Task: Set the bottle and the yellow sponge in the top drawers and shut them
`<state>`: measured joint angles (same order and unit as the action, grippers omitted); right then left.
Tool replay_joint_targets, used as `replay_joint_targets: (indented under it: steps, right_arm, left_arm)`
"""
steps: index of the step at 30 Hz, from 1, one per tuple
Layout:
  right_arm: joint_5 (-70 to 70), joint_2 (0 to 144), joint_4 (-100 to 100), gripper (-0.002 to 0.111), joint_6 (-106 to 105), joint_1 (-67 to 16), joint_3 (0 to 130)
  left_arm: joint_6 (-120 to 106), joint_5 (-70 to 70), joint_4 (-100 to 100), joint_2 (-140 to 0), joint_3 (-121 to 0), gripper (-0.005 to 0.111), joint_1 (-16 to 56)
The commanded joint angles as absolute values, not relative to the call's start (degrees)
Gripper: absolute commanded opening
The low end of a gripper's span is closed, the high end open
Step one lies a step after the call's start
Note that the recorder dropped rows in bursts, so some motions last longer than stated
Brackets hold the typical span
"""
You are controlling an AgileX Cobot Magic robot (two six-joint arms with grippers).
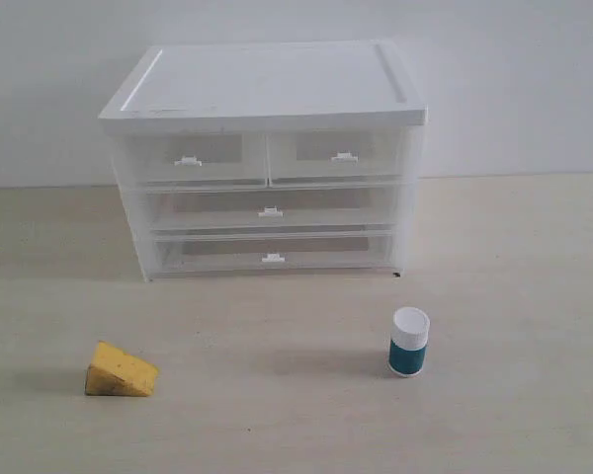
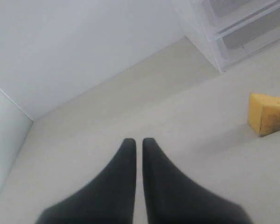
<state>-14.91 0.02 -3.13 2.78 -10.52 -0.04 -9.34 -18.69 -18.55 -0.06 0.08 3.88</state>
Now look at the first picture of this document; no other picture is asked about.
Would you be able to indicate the yellow cheese wedge sponge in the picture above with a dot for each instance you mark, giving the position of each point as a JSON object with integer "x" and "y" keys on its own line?
{"x": 114, "y": 372}

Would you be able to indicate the teal bottle white cap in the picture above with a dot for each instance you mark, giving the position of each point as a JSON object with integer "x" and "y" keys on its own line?
{"x": 408, "y": 341}

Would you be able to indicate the clear bottom wide drawer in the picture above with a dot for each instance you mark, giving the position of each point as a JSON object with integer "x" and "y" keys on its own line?
{"x": 275, "y": 252}

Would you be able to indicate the white plastic drawer cabinet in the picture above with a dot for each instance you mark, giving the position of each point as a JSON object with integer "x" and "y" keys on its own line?
{"x": 262, "y": 89}

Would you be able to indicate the clear middle wide drawer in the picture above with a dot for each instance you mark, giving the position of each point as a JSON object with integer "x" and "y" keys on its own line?
{"x": 271, "y": 208}

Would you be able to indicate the clear wide drawer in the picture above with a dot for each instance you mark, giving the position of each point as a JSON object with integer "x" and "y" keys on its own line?
{"x": 275, "y": 252}
{"x": 271, "y": 208}

